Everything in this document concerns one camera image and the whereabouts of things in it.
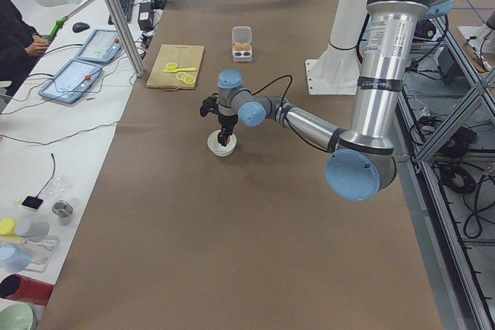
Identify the green bowl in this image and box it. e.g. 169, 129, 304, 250
1, 303, 37, 330

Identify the small black square pad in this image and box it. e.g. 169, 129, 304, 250
21, 196, 43, 210

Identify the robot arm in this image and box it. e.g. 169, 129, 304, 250
200, 0, 453, 201

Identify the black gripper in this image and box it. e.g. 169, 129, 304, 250
217, 114, 238, 146

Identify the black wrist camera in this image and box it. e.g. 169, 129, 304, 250
200, 93, 219, 117

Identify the black computer mouse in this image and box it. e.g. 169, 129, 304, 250
72, 22, 90, 33

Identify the person in black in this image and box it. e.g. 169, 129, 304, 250
1, 0, 51, 96

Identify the black keyboard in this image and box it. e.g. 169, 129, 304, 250
118, 0, 134, 22

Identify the black power adapter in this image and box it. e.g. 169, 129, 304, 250
138, 2, 154, 32

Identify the light blue cup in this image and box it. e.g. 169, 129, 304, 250
0, 244, 32, 274

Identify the yellow cup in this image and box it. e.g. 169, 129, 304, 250
0, 219, 16, 236

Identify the clear plastic egg box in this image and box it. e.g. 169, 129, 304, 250
231, 26, 253, 63

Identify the wooden cutting board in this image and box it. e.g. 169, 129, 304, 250
146, 44, 204, 90

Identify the teach pendant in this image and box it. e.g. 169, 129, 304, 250
39, 59, 103, 104
75, 29, 121, 64

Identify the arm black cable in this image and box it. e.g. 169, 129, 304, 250
251, 74, 333, 153

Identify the white pillar mount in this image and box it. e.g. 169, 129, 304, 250
306, 0, 367, 95

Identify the teach pendant far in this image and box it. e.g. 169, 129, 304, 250
75, 29, 121, 64

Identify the aluminium frame post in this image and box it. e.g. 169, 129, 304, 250
104, 0, 145, 77

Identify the grey cup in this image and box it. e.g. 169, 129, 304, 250
14, 219, 50, 242

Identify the red cylinder bottle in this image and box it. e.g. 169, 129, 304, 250
1, 274, 54, 307

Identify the lemon slice by knife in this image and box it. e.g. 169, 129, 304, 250
164, 62, 179, 72

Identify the teach pendant near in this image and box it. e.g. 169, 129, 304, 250
39, 59, 103, 104

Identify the white bowl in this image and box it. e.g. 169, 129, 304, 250
207, 130, 237, 157

